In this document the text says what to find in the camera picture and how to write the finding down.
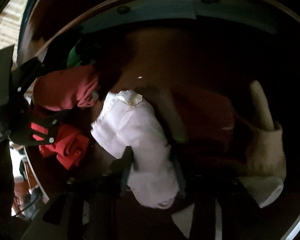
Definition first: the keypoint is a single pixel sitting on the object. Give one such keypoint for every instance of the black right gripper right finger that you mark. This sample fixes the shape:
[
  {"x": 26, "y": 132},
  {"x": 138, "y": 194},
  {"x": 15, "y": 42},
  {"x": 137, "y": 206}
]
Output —
[{"x": 226, "y": 207}]

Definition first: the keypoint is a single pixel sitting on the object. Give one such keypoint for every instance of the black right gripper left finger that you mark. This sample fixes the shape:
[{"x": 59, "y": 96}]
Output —
[{"x": 83, "y": 204}]

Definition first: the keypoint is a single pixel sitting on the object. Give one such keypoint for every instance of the pink red underwear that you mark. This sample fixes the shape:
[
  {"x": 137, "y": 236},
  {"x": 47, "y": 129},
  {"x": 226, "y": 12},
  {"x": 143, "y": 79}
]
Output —
[{"x": 66, "y": 89}]

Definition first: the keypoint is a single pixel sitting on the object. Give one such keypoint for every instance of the bright red underwear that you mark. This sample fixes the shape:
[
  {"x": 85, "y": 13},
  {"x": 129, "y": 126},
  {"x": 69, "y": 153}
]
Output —
[{"x": 57, "y": 136}]

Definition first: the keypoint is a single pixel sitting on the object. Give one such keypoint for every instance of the green and black underwear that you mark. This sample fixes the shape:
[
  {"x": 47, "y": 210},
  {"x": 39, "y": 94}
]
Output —
[{"x": 74, "y": 58}]

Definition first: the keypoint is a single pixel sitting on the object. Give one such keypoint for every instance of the white lace underwear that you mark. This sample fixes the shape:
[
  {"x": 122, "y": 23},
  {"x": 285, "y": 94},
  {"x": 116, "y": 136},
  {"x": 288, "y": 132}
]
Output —
[{"x": 127, "y": 119}]

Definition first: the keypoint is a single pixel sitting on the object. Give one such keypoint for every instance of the cream rolled garment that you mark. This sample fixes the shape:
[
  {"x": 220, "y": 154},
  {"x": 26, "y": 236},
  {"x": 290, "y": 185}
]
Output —
[{"x": 266, "y": 163}]

